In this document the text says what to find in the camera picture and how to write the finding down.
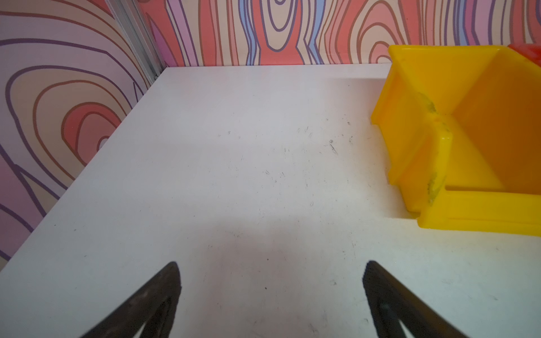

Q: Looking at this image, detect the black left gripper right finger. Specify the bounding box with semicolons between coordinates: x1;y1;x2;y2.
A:
363;261;465;337

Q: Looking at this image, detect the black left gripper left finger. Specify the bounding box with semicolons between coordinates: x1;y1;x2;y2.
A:
84;261;182;337

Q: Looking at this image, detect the red plastic bin middle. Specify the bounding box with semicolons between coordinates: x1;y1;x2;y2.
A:
509;43;541;66

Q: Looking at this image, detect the yellow plastic bin left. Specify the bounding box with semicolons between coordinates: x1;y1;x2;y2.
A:
371;45;540;236

